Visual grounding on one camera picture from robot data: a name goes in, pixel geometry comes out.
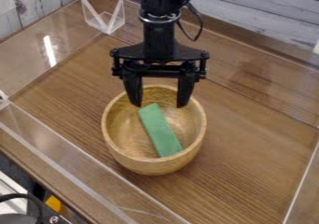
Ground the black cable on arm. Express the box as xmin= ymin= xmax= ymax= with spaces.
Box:
xmin=177 ymin=2 xmax=205 ymax=43

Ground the clear acrylic corner bracket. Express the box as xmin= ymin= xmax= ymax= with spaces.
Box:
xmin=82 ymin=0 xmax=126 ymax=35

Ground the black device with yellow label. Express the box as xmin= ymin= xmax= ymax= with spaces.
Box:
xmin=27 ymin=183 xmax=83 ymax=224

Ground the black cable bottom left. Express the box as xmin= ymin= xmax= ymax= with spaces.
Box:
xmin=0 ymin=194 xmax=47 ymax=222

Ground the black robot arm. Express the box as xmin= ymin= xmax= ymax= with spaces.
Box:
xmin=110 ymin=0 xmax=210 ymax=107

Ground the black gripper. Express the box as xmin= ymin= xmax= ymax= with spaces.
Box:
xmin=110 ymin=20 xmax=210 ymax=108

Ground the brown wooden bowl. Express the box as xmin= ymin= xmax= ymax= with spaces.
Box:
xmin=102 ymin=85 xmax=208 ymax=175

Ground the green rectangular block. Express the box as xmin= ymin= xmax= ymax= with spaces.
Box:
xmin=139 ymin=103 xmax=184 ymax=158

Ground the clear acrylic tray wall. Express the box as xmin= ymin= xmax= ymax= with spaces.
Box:
xmin=0 ymin=96 xmax=192 ymax=224

